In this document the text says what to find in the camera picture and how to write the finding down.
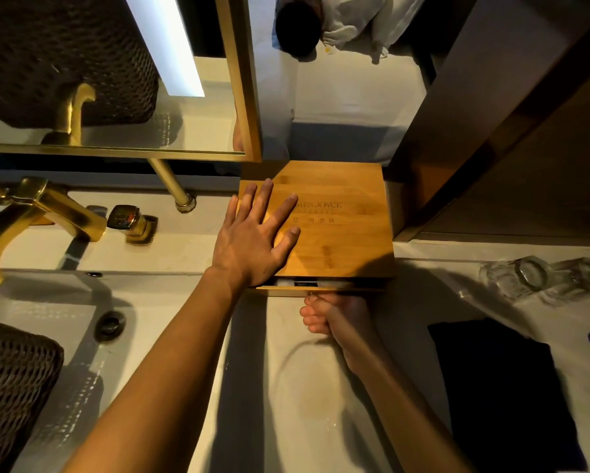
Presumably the person's left hand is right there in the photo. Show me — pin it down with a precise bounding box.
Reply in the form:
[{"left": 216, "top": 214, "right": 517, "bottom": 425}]
[{"left": 211, "top": 179, "right": 301, "bottom": 290}]

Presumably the person's right forearm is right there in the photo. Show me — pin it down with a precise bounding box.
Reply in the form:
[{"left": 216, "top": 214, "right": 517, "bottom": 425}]
[{"left": 342, "top": 336, "right": 475, "bottom": 473}]

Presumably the gold faucet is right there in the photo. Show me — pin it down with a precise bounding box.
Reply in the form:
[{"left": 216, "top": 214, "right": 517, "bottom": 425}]
[{"left": 0, "top": 177, "right": 108, "bottom": 298}]

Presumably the brown wooden door panel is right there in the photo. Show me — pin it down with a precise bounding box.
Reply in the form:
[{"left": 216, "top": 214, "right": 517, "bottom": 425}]
[{"left": 388, "top": 0, "right": 590, "bottom": 243}]

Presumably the square metal faucet knob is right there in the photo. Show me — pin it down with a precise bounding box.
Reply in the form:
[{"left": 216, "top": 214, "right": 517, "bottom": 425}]
[{"left": 107, "top": 205, "right": 159, "bottom": 246}]

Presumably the person's right hand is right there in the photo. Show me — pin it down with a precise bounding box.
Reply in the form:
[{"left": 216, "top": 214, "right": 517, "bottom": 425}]
[{"left": 300, "top": 292, "right": 380, "bottom": 356}]

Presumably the wooden bamboo box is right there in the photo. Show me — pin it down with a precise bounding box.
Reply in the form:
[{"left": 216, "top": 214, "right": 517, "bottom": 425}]
[{"left": 238, "top": 161, "right": 395, "bottom": 291}]

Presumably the black folded cloth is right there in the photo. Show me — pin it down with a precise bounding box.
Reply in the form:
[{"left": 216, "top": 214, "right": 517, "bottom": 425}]
[{"left": 427, "top": 317, "right": 588, "bottom": 473}]

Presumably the clear glass cup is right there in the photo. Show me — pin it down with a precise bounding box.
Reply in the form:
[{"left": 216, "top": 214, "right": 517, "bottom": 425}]
[
  {"left": 541, "top": 257, "right": 590, "bottom": 307},
  {"left": 479, "top": 255, "right": 554, "bottom": 302}
]

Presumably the person's left forearm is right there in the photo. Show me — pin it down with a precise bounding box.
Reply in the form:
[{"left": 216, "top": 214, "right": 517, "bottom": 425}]
[{"left": 60, "top": 266, "right": 249, "bottom": 473}]

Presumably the gold framed mirror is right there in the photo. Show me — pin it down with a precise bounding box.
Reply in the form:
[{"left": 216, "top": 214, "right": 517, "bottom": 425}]
[{"left": 0, "top": 0, "right": 262, "bottom": 163}]

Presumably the wooden box drawer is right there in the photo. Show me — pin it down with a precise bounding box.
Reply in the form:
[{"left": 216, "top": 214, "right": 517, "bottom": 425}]
[{"left": 254, "top": 279, "right": 387, "bottom": 297}]

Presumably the dark wicker basket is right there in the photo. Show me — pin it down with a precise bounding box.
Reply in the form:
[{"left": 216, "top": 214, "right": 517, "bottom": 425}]
[{"left": 0, "top": 317, "right": 65, "bottom": 473}]

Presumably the metal sink drain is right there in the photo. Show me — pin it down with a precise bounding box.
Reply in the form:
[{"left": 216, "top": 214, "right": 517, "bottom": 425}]
[{"left": 94, "top": 311, "right": 127, "bottom": 343}]

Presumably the white sink basin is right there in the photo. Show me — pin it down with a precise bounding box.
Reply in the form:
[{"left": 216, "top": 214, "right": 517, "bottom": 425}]
[{"left": 0, "top": 268, "right": 236, "bottom": 473}]

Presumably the gold mirror support pole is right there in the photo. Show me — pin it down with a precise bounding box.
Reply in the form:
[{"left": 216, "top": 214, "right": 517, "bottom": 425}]
[{"left": 148, "top": 159, "right": 197, "bottom": 213}]

